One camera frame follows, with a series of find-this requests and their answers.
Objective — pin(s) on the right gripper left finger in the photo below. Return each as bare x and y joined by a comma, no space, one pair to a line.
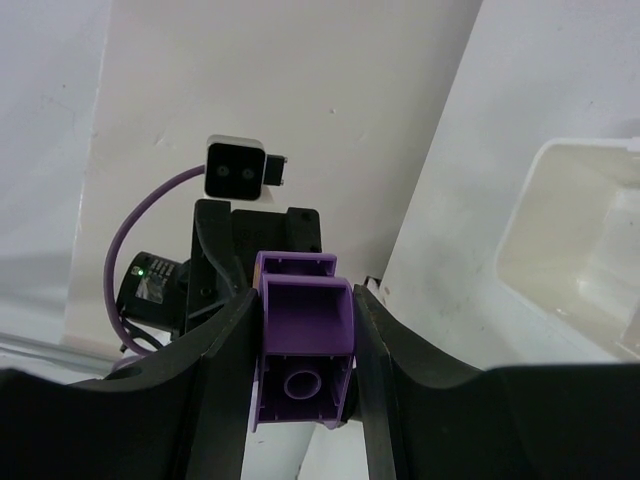
179,413

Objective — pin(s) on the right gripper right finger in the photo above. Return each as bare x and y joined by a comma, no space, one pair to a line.
428,415

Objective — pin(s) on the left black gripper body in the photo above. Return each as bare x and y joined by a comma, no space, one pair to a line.
177,297

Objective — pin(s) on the purple butterfly lego assembly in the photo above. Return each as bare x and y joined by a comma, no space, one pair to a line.
308,338

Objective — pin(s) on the white divided container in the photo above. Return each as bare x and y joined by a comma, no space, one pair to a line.
570,251

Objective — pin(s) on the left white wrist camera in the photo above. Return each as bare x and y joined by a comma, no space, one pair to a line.
238,168

